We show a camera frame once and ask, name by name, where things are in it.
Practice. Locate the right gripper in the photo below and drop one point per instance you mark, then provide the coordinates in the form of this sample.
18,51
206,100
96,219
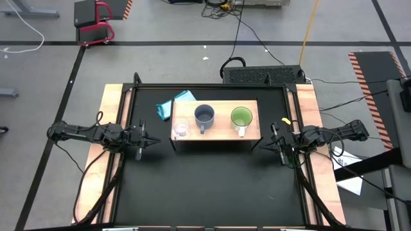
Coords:
289,142

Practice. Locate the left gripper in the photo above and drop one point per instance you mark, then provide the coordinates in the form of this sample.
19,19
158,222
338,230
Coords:
134,138

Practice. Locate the clear plastic cup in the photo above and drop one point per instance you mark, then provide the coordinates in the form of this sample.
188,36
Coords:
181,127

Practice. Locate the green and white mug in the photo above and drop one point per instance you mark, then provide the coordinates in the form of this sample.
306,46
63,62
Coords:
241,117

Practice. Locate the grey ceramic mug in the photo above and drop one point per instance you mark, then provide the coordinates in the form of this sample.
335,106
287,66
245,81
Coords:
204,116

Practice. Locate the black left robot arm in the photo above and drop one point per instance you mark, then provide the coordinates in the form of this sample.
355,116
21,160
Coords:
83,134

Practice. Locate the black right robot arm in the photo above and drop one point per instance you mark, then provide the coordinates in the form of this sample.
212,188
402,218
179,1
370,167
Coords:
340,133

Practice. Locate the wooden shelf with black legs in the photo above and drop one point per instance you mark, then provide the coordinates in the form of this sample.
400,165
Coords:
221,131

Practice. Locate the yellow tag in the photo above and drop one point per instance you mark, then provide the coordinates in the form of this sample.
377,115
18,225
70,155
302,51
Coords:
286,121

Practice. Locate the light blue cloth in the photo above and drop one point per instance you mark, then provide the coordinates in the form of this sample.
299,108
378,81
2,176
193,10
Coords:
164,109

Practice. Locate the black computer case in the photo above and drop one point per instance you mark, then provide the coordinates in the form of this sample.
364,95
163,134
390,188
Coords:
260,75

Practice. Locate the white label strip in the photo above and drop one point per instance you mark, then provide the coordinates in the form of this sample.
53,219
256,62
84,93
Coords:
298,229
120,229

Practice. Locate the white paper sheet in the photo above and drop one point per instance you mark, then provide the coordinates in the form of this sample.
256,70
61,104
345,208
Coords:
351,184

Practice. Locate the black beam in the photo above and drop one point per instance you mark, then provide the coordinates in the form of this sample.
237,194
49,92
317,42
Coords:
369,165

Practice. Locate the large black hazard-striped mat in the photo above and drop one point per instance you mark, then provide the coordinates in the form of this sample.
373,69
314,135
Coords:
375,83

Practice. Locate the grey furniture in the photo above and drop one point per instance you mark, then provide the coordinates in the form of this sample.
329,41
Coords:
398,192

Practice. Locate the small black hazard-striped mat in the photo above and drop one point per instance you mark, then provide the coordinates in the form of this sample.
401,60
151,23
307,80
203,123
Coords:
117,8

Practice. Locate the red and black cart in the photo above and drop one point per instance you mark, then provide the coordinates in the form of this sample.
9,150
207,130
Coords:
86,14

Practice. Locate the grey desk leg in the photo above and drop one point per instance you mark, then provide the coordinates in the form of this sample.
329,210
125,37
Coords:
32,13

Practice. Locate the black aluminium table frame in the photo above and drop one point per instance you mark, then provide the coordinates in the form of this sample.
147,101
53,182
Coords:
208,86

